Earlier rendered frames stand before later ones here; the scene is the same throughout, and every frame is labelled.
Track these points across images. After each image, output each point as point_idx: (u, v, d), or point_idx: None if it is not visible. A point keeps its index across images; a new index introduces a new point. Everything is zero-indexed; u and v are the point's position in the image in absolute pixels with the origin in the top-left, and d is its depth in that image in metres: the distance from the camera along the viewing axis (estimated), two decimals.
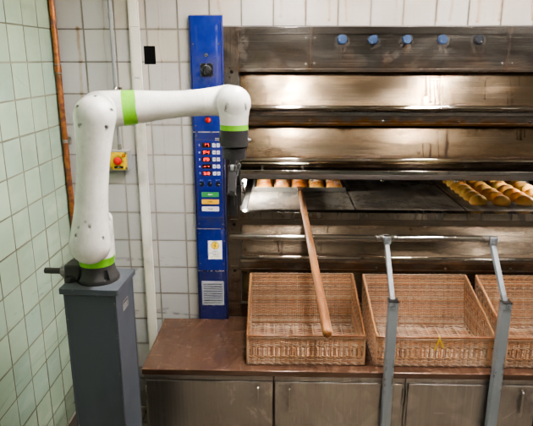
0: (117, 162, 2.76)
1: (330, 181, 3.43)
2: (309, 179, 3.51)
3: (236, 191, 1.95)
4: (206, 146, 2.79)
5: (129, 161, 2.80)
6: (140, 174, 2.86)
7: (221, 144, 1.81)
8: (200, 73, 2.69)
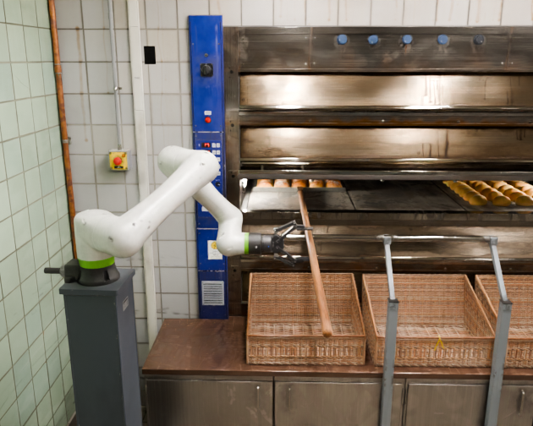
0: (117, 162, 2.76)
1: (330, 181, 3.43)
2: (309, 179, 3.51)
3: (301, 224, 2.36)
4: (206, 146, 2.79)
5: (129, 161, 2.80)
6: (140, 174, 2.86)
7: None
8: (200, 73, 2.69)
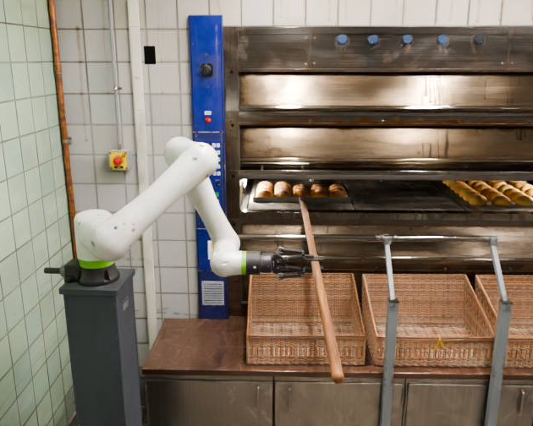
0: (117, 162, 2.76)
1: (334, 190, 3.19)
2: (311, 188, 3.27)
3: (310, 254, 2.14)
4: None
5: (129, 161, 2.80)
6: (140, 174, 2.86)
7: None
8: (200, 73, 2.69)
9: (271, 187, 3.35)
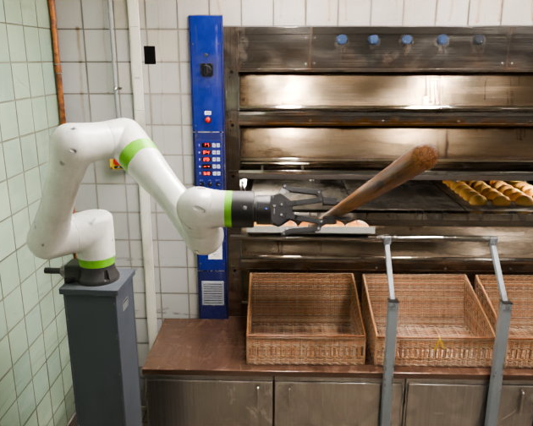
0: (117, 162, 2.76)
1: None
2: None
3: (331, 197, 1.40)
4: (206, 146, 2.79)
5: None
6: None
7: None
8: (200, 73, 2.69)
9: None
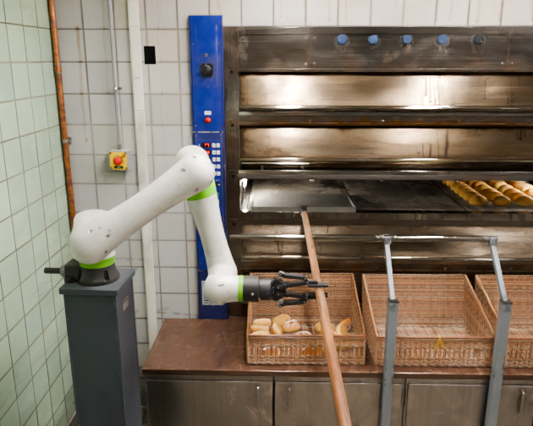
0: (117, 162, 2.76)
1: None
2: None
3: (314, 280, 1.94)
4: (206, 146, 2.79)
5: (129, 161, 2.80)
6: (140, 174, 2.86)
7: None
8: (200, 73, 2.69)
9: (279, 353, 2.62)
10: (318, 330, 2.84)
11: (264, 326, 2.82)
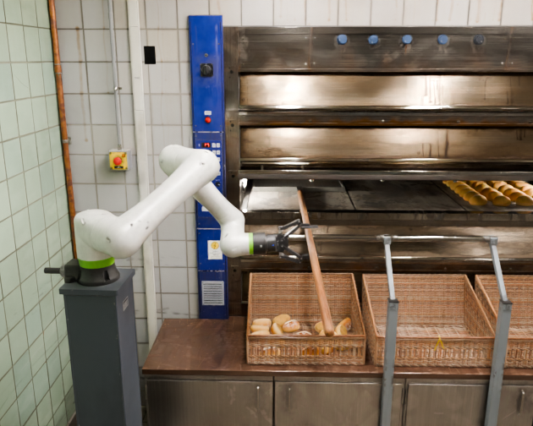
0: (117, 162, 2.76)
1: None
2: None
3: (306, 223, 2.35)
4: (206, 146, 2.79)
5: (129, 161, 2.80)
6: (140, 174, 2.86)
7: None
8: (200, 73, 2.69)
9: (279, 353, 2.62)
10: (318, 330, 2.84)
11: (264, 326, 2.82)
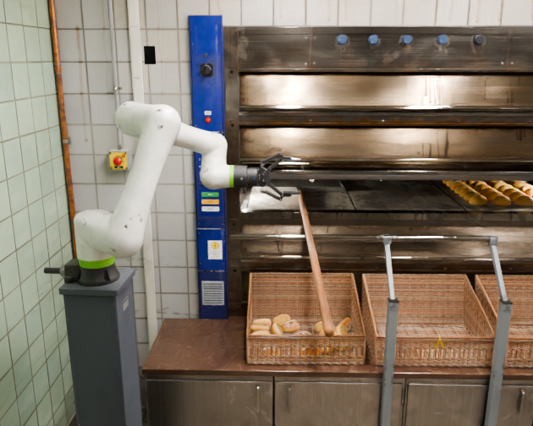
0: (117, 162, 2.76)
1: None
2: None
3: (288, 156, 2.27)
4: None
5: (129, 161, 2.80)
6: None
7: None
8: (200, 73, 2.69)
9: (279, 353, 2.62)
10: (318, 330, 2.84)
11: (264, 326, 2.82)
